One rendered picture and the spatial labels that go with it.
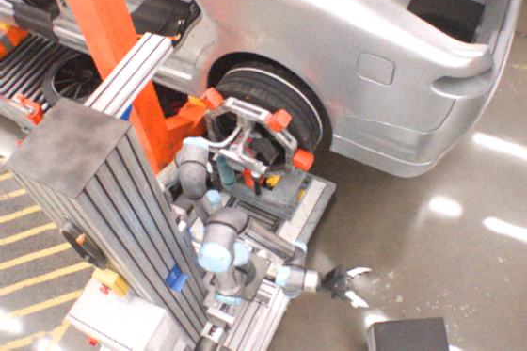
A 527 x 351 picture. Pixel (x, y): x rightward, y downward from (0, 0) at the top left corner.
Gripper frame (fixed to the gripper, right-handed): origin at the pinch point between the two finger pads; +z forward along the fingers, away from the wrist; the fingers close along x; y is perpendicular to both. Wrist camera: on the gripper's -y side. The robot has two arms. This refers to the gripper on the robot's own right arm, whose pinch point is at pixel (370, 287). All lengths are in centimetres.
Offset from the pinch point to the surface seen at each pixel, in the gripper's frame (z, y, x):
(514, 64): 129, 86, -281
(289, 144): -43, 14, -81
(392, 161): 11, 25, -88
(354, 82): -15, -23, -89
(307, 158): -34, 24, -82
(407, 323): 32, 87, -28
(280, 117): -48, -3, -82
